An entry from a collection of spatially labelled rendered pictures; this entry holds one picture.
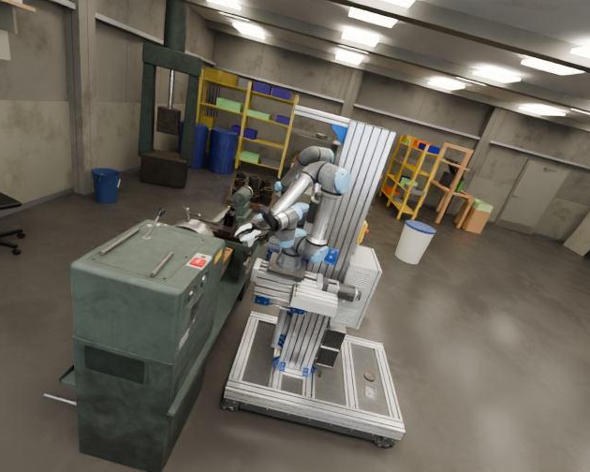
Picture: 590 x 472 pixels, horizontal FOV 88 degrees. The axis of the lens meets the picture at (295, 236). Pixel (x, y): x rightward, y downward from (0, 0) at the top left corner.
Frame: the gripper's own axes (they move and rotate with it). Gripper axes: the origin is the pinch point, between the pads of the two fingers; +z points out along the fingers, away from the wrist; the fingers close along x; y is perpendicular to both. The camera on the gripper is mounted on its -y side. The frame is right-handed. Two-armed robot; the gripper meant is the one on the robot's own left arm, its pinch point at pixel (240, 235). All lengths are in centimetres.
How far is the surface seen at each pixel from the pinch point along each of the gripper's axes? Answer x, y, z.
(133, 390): 15, 89, 40
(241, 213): 108, 99, -114
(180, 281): 15.6, 29.4, 15.0
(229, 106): 558, 179, -492
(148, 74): 473, 82, -230
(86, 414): 32, 117, 58
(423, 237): -18, 182, -422
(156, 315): 14, 41, 27
